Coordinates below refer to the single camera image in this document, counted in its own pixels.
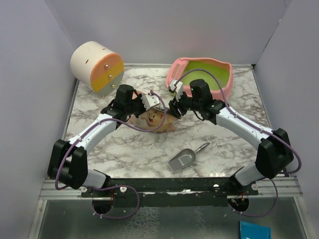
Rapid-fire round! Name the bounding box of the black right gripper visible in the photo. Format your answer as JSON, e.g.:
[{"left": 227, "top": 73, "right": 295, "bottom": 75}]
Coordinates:
[{"left": 166, "top": 89, "right": 201, "bottom": 119}]

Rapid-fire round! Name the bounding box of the cat litter paper bag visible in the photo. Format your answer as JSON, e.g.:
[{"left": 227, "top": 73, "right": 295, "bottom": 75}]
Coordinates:
[{"left": 129, "top": 109, "right": 177, "bottom": 133}]

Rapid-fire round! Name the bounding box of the metal litter scoop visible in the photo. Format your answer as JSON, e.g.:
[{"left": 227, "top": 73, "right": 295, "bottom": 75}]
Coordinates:
[{"left": 168, "top": 142, "right": 210, "bottom": 172}]

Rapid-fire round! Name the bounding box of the metal ruler bag clip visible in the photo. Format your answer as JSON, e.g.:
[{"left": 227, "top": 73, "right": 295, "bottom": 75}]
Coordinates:
[{"left": 152, "top": 107, "right": 170, "bottom": 113}]

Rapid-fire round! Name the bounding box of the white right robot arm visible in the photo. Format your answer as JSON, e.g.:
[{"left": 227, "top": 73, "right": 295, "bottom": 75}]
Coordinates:
[{"left": 169, "top": 79, "right": 294, "bottom": 195}]

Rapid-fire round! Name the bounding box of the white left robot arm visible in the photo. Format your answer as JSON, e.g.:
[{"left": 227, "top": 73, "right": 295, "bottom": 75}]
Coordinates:
[{"left": 47, "top": 85, "right": 154, "bottom": 197}]

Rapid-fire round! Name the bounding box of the pink green litter box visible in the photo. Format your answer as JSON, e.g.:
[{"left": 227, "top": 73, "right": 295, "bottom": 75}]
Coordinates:
[{"left": 166, "top": 57, "right": 233, "bottom": 100}]

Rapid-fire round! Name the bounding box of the cream round cat scratcher drum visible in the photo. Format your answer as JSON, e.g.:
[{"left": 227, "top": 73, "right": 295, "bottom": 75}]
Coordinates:
[{"left": 70, "top": 41, "right": 124, "bottom": 97}]

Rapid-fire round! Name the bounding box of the blue card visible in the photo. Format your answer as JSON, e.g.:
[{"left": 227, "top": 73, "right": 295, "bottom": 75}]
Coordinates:
[{"left": 240, "top": 221, "right": 271, "bottom": 239}]

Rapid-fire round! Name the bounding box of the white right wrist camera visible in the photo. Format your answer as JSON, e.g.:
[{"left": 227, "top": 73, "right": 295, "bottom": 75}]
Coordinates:
[{"left": 168, "top": 79, "right": 183, "bottom": 101}]

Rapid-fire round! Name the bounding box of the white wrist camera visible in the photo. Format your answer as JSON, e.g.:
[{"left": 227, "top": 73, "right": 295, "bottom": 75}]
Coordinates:
[
  {"left": 168, "top": 79, "right": 183, "bottom": 101},
  {"left": 142, "top": 92, "right": 160, "bottom": 111}
]

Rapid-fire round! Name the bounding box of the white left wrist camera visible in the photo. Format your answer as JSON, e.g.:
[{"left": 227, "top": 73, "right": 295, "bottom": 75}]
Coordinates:
[{"left": 142, "top": 92, "right": 160, "bottom": 111}]

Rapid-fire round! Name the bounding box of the aluminium extrusion frame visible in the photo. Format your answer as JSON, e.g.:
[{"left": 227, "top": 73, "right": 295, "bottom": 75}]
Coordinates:
[{"left": 38, "top": 176, "right": 304, "bottom": 200}]

